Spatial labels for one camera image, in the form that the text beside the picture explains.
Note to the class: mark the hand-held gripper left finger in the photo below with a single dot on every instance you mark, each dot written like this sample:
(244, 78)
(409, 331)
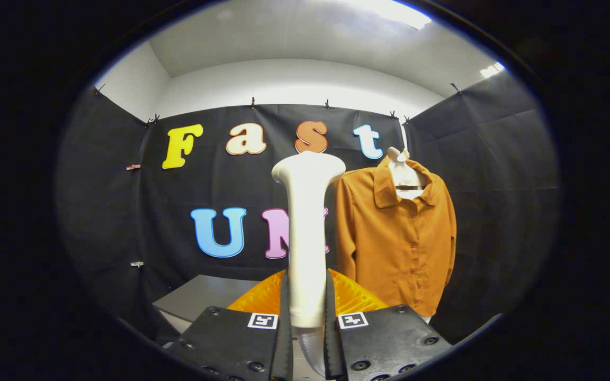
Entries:
(286, 338)

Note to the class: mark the black backdrop cloth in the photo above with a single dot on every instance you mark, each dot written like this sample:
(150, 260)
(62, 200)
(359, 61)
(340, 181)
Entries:
(167, 211)

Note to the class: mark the white clothes hanger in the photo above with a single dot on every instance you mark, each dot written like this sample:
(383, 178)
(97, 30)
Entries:
(403, 172)

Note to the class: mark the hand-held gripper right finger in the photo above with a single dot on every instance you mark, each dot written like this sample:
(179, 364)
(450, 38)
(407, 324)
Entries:
(330, 344)

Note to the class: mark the long ceiling light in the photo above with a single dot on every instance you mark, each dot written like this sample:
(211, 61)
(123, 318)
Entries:
(395, 13)

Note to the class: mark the small ceiling light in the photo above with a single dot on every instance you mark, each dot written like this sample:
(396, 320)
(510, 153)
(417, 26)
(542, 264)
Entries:
(491, 70)

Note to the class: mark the orange button-up shirt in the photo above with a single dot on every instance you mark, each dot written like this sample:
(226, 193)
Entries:
(389, 248)

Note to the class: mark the row of black cloth clips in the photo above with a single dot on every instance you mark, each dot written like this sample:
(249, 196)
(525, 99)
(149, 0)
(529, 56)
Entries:
(252, 102)

